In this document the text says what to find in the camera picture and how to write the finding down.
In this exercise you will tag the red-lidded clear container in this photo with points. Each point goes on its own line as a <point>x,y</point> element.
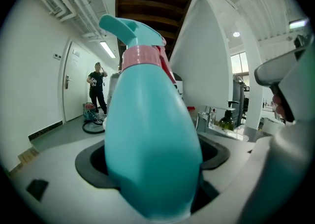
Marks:
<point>191,108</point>

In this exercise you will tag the white appliance with black band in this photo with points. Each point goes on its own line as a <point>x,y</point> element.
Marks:
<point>179,90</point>

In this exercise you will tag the dark green pump bottle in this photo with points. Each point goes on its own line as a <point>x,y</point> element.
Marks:
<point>227,120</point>

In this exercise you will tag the wooden staircase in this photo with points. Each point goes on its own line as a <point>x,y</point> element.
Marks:
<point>152,9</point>

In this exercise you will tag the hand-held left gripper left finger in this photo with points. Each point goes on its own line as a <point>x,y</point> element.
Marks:
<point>61,169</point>

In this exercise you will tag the white door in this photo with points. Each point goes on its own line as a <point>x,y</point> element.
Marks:
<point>73,82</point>

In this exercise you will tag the teal spray bottle pink collar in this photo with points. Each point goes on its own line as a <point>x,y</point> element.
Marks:
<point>150,132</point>

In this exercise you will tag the grey cylinder machine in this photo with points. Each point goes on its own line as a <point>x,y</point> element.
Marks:
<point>238,102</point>

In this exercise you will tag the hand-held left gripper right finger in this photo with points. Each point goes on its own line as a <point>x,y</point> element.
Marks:
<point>270,169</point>

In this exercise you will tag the person's right hand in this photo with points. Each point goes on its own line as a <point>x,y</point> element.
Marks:
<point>279,106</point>

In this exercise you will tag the door sign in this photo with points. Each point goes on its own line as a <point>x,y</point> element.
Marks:
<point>76,53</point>

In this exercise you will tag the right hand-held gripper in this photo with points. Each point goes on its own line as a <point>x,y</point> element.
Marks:
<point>304,87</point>

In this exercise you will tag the chrome faucet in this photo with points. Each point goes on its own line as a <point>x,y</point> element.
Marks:
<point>205,118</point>

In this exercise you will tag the window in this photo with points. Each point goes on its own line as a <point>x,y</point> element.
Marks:
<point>240,63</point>

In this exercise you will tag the wall switch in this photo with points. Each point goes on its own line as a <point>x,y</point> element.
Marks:
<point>57,56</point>

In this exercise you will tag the round ceiling light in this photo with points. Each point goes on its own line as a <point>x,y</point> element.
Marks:
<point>236,34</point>

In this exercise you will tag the long ceiling light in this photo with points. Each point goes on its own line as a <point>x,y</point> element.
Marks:
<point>298,23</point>
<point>107,49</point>

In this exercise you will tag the wooden pallet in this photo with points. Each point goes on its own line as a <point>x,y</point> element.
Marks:
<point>27,156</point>

